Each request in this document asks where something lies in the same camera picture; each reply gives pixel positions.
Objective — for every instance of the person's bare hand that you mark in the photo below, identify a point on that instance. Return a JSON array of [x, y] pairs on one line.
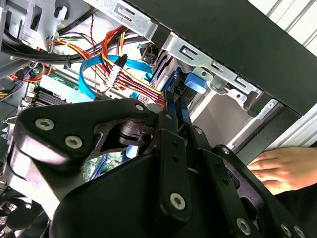
[[284, 168]]

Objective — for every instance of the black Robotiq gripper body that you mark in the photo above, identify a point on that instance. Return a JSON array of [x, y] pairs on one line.
[[119, 205]]

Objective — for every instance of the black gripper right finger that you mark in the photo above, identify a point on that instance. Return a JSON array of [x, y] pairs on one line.
[[223, 178]]

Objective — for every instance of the hard disk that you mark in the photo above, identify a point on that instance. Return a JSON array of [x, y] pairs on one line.
[[195, 81]]

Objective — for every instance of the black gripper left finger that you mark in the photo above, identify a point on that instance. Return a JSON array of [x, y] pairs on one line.
[[74, 116]]

